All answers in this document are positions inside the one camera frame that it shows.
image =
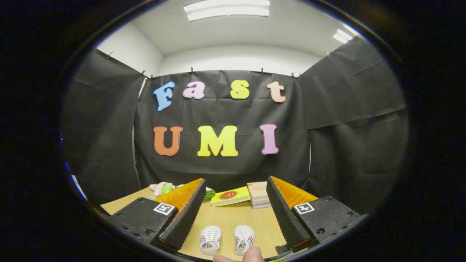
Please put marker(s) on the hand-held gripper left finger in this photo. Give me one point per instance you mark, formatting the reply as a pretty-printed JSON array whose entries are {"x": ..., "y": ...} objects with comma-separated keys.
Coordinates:
[{"x": 184, "y": 218}]

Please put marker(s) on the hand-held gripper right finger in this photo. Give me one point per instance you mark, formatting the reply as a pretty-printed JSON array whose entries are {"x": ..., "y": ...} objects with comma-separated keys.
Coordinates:
[{"x": 285, "y": 218}]

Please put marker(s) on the white striped canvas shoe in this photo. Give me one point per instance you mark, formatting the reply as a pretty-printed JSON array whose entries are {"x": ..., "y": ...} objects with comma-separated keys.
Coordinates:
[
  {"x": 210, "y": 234},
  {"x": 244, "y": 234}
]

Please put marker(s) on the grey paperback book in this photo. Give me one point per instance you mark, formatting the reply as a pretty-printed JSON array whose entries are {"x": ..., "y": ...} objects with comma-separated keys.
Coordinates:
[
  {"x": 262, "y": 206},
  {"x": 261, "y": 202}
]

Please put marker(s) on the watermelon slice plush toy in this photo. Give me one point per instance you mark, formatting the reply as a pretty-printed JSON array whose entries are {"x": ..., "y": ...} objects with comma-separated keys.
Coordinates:
[{"x": 209, "y": 194}]

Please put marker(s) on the pink and green plush toy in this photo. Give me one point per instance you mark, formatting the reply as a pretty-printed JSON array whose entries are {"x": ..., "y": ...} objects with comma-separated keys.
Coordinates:
[{"x": 165, "y": 188}]

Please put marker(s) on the tan cover book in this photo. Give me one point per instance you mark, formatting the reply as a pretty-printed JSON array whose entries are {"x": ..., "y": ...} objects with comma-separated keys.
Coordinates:
[{"x": 257, "y": 191}]

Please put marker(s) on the yellow book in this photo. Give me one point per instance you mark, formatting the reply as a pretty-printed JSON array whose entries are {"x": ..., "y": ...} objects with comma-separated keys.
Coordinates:
[{"x": 229, "y": 196}]

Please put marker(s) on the black backdrop cloth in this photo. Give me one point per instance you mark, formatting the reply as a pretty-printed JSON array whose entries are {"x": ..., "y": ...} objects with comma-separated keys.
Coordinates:
[{"x": 218, "y": 169}]

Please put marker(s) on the small ceiling light panel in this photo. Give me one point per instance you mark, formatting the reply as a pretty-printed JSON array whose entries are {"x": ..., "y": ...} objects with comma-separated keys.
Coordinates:
[{"x": 342, "y": 35}]

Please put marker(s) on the long ceiling light panel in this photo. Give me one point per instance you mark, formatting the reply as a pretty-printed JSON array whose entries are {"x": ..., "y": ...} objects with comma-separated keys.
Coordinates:
[{"x": 227, "y": 9}]

